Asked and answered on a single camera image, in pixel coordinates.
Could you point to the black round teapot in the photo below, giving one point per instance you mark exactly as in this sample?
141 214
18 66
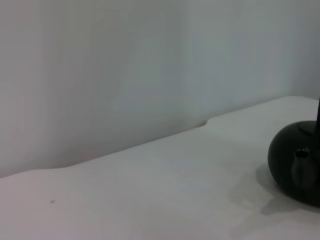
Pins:
285 155

